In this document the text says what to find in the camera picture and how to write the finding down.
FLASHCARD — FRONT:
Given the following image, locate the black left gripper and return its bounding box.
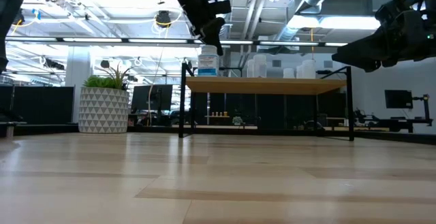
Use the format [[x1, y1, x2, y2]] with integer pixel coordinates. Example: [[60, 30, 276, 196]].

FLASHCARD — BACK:
[[168, 0, 226, 57]]

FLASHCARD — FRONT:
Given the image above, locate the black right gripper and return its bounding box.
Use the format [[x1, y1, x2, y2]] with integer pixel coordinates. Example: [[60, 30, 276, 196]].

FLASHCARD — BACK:
[[332, 0, 436, 74]]

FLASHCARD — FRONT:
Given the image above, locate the white labelled medicine bottle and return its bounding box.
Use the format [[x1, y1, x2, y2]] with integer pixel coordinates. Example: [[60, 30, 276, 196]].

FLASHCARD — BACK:
[[198, 45, 220, 78]]

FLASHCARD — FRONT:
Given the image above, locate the black monitor on arm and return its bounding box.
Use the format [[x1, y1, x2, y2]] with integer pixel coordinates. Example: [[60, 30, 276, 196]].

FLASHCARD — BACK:
[[384, 89, 414, 110]]

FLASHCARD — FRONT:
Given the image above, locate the bright ceiling light panel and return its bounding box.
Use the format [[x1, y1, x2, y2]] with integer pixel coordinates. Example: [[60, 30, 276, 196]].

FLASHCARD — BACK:
[[287, 14, 382, 31]]

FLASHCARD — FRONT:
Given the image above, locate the black equipment workbench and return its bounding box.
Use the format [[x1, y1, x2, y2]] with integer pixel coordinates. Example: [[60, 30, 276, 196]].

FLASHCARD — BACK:
[[354, 108, 415, 133]]

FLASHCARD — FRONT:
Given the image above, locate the black desk monitor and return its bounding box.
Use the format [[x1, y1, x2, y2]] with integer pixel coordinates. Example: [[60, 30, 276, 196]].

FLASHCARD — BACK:
[[131, 84, 174, 113]]

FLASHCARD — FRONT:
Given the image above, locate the long LED light bar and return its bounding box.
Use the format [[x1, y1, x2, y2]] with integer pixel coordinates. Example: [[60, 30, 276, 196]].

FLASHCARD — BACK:
[[5, 36, 349, 47]]

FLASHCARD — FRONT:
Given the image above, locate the green plant in patterned pot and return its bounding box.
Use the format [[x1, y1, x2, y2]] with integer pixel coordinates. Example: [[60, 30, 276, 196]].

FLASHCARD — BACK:
[[78, 63, 134, 135]]

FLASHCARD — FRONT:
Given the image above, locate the black partition panel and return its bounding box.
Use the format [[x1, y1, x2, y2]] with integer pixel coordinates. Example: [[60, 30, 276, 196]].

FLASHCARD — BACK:
[[0, 85, 75, 125]]

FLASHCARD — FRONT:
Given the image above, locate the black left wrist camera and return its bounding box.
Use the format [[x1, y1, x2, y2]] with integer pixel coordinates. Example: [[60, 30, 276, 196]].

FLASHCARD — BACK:
[[210, 0, 232, 16]]

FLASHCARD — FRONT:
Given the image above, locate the black overhead camera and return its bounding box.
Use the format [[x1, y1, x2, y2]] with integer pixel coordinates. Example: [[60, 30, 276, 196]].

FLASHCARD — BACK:
[[155, 10, 172, 28]]

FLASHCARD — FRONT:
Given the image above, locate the wooden shelf black metal frame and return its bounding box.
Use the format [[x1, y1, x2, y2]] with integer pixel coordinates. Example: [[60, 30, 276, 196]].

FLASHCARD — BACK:
[[178, 61, 355, 142]]

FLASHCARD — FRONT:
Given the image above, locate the black aluminium table frame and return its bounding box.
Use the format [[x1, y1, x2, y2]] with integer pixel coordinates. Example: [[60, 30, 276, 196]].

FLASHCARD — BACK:
[[0, 123, 436, 146]]

